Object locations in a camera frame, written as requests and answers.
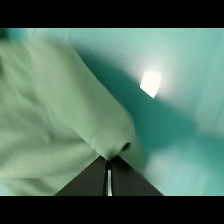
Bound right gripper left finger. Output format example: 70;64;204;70
54;155;108;197

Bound green shirt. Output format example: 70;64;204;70
0;32;138;197

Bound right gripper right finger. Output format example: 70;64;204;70
111;155;164;197

